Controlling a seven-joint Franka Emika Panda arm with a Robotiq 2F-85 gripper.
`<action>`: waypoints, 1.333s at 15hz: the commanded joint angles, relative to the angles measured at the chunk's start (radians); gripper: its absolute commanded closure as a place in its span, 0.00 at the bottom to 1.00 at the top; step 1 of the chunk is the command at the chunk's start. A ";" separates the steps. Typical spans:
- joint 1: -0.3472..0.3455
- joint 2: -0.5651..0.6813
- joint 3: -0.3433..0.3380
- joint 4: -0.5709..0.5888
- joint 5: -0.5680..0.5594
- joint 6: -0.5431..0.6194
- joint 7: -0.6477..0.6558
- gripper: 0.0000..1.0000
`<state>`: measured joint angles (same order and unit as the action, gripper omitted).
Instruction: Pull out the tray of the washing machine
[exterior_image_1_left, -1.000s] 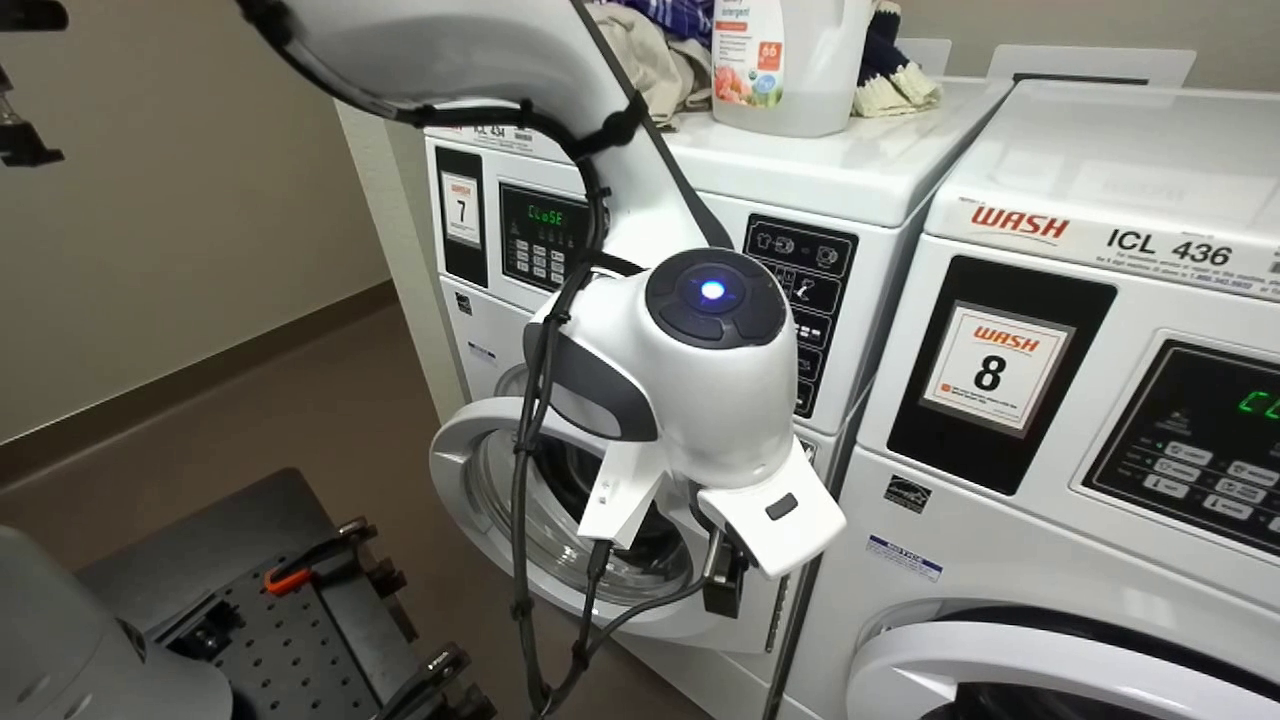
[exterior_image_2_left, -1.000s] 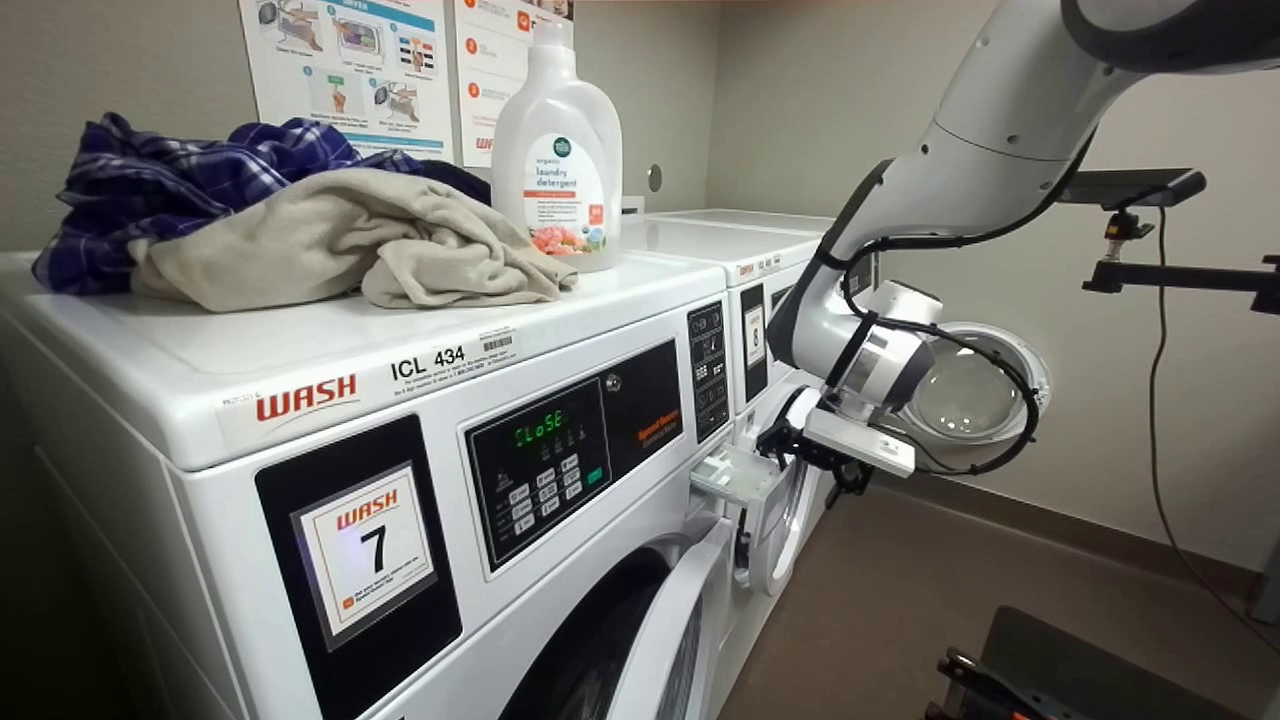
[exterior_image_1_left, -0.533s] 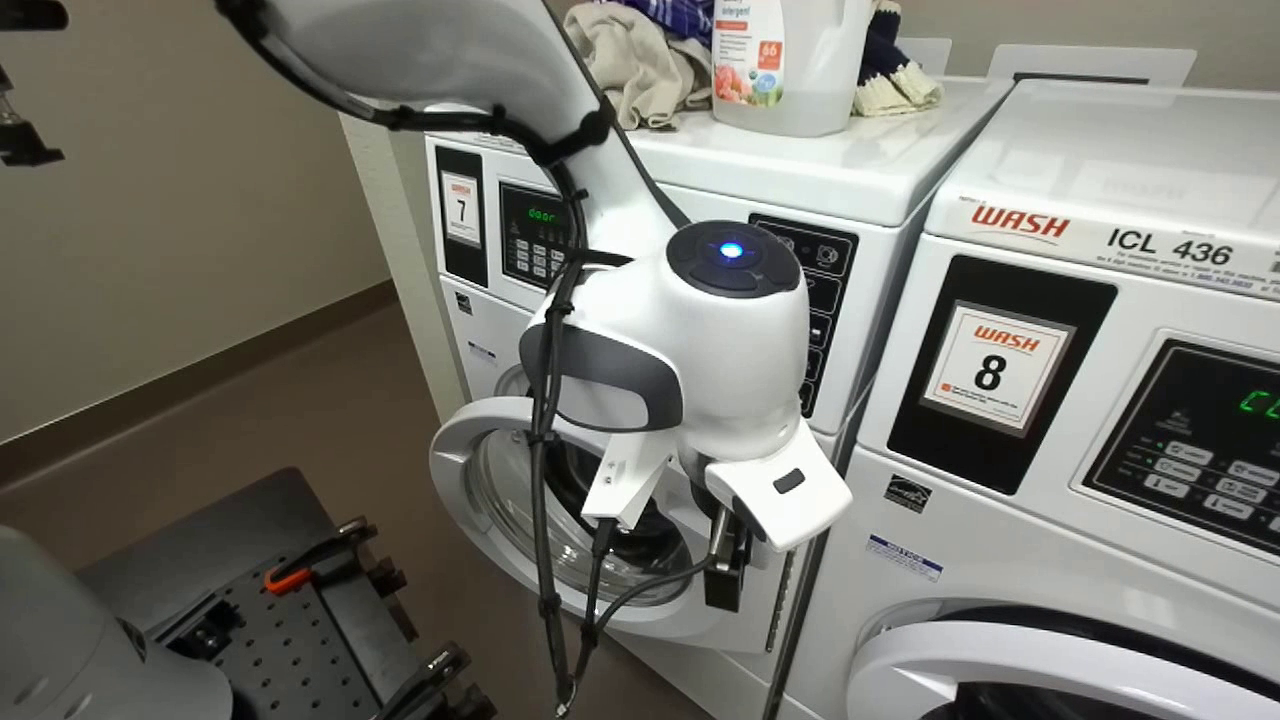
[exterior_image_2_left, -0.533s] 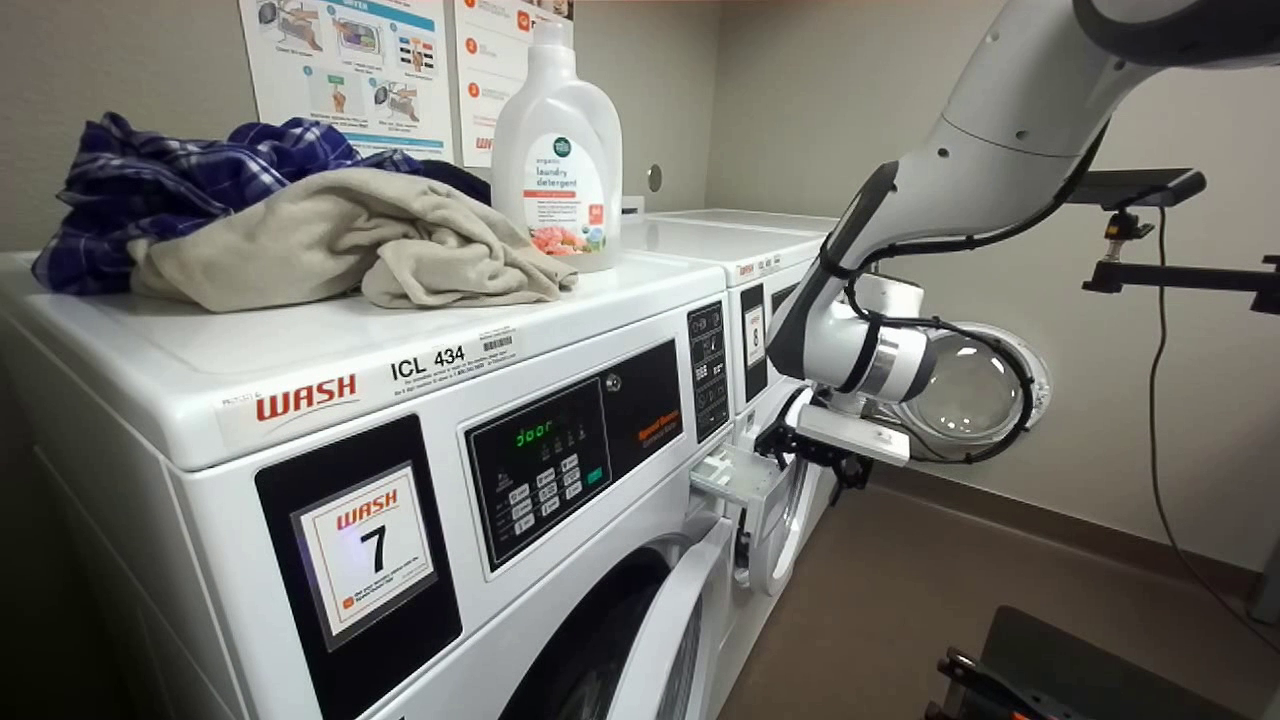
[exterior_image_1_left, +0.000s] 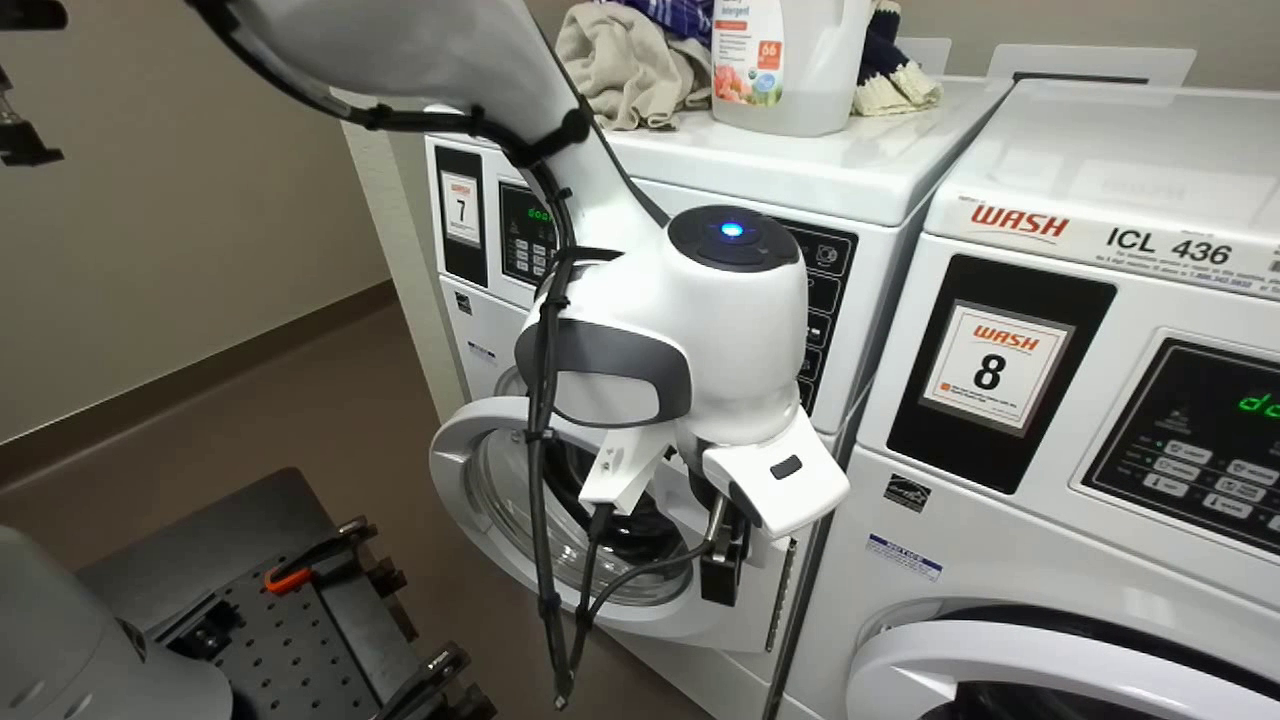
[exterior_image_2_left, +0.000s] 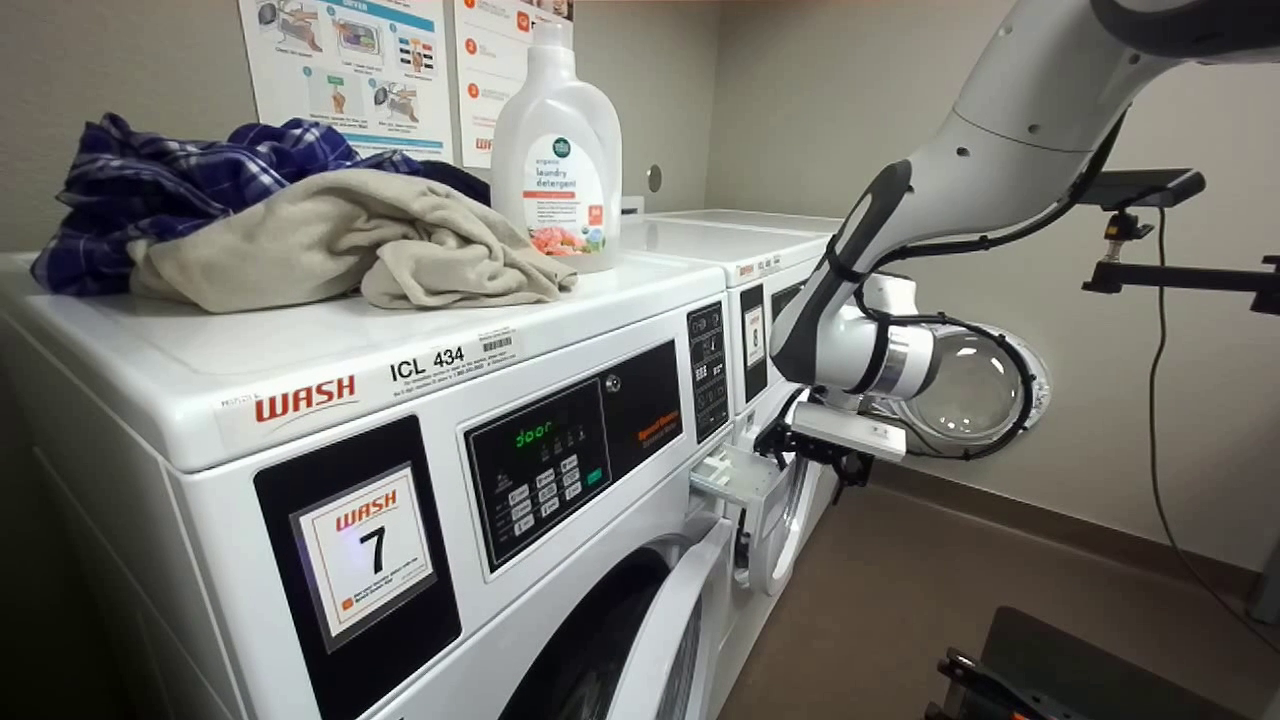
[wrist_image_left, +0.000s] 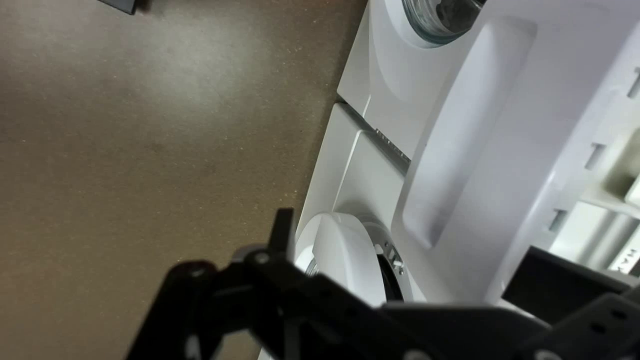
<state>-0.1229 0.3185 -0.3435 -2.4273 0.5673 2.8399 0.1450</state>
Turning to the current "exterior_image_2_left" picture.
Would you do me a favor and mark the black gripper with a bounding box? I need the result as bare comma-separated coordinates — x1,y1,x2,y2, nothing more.
749,388,879,492

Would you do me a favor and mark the white detergent tray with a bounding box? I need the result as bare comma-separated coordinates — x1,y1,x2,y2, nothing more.
688,441,792,529

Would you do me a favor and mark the white washing machine number 8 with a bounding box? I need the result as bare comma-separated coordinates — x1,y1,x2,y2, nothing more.
618,204,858,712

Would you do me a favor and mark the round door of machine 8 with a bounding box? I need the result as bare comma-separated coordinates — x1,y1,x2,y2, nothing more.
906,317,1055,470

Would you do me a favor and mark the white washing machine number 7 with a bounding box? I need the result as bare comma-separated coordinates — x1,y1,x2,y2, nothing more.
0,213,756,720

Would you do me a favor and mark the white detergent bottle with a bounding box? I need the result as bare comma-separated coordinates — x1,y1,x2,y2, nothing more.
490,19,629,272

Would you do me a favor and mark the black robot cart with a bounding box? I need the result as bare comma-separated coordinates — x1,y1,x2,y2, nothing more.
924,603,1264,720

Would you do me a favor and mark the beige crumpled cloth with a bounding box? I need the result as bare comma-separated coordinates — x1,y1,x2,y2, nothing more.
129,166,580,320

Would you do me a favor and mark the laundry instruction poster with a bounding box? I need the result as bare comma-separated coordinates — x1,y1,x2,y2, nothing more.
238,0,462,166
453,0,580,171

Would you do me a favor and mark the blue plaid cloth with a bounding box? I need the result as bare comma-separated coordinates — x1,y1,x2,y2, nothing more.
29,112,491,299

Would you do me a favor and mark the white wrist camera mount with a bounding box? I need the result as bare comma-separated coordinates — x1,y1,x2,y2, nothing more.
786,397,921,464

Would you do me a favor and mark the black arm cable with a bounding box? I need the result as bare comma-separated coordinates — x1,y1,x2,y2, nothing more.
864,112,1134,272

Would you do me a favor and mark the thin black cable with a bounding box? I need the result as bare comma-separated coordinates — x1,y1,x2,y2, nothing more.
1141,204,1280,636

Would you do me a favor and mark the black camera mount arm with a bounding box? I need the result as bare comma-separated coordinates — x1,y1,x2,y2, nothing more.
1080,204,1280,320

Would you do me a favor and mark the black exterior camera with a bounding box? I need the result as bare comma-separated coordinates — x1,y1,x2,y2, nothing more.
1072,166,1211,213

